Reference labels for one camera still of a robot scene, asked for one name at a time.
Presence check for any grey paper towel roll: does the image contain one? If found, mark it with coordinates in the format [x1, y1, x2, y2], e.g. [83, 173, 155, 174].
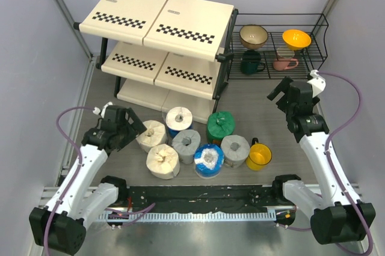
[171, 129, 201, 165]
[220, 135, 250, 168]

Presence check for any black wire rack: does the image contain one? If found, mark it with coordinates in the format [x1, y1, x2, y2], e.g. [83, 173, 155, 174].
[228, 13, 329, 80]

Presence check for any beige brown bowl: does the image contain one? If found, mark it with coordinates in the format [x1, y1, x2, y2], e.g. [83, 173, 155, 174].
[239, 25, 268, 50]

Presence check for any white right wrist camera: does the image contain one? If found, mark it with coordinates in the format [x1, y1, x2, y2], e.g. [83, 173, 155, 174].
[307, 70, 326, 98]

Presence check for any white slotted cable duct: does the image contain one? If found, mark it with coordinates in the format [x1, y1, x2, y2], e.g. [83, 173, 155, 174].
[99, 211, 277, 222]

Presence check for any green paper towel roll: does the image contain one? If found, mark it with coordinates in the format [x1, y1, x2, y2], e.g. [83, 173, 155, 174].
[206, 111, 235, 145]

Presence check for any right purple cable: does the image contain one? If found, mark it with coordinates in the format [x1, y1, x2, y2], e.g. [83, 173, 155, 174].
[276, 72, 374, 256]

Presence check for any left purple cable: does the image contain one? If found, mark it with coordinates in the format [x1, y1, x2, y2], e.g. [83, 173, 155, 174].
[44, 106, 156, 256]

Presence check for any yellow enamel mug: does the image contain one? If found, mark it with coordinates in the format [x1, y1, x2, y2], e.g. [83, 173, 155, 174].
[245, 138, 273, 171]

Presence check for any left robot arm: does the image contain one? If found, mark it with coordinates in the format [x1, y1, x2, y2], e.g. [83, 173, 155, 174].
[29, 102, 146, 255]

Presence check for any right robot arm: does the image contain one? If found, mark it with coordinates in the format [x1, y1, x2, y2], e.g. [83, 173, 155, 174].
[267, 75, 375, 245]

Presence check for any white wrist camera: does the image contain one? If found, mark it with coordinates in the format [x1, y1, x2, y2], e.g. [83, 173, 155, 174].
[93, 102, 113, 118]
[307, 70, 326, 98]

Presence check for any purple cable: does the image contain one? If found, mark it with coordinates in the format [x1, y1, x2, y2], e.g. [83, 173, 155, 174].
[276, 72, 374, 256]
[44, 106, 156, 256]

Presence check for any cream paper towel roll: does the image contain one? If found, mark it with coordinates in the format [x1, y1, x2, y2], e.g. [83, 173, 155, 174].
[136, 120, 168, 153]
[146, 144, 180, 180]

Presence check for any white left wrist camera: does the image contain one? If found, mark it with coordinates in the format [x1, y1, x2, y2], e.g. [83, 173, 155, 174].
[93, 102, 113, 118]

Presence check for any yellow orange bowl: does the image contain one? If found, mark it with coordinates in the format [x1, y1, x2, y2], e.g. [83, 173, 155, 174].
[282, 29, 312, 51]

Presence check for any cream checkered three-tier shelf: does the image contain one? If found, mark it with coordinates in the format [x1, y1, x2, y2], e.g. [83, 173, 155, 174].
[73, 0, 238, 124]

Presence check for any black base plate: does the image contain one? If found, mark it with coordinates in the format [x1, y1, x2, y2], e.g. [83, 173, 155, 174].
[128, 185, 293, 214]

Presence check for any pink mug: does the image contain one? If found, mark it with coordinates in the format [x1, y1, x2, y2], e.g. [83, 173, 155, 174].
[273, 47, 299, 71]

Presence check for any dark green mug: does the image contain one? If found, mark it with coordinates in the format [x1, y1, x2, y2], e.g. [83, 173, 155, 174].
[240, 50, 265, 75]

